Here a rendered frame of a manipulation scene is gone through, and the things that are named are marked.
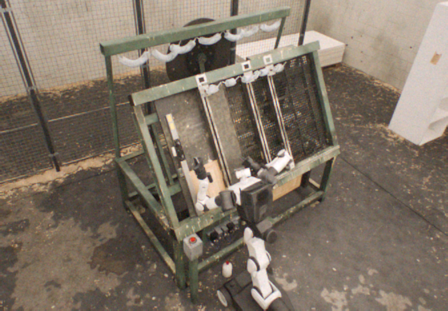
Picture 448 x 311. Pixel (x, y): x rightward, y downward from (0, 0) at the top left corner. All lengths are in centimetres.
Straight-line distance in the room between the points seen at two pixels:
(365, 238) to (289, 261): 100
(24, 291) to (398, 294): 372
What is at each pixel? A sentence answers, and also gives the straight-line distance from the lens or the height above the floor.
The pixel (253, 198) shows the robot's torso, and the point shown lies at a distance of 267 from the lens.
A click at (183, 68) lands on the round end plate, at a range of 362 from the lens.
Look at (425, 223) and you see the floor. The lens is 508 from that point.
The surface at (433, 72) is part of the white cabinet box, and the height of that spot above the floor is 116.
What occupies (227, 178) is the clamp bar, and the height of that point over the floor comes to 110.
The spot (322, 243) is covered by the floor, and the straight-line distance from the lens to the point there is 433.
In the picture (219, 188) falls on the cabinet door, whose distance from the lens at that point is 326.
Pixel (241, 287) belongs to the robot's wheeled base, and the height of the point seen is 19.
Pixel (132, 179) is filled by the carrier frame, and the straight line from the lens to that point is 375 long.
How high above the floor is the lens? 328
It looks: 36 degrees down
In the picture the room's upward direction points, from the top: 2 degrees clockwise
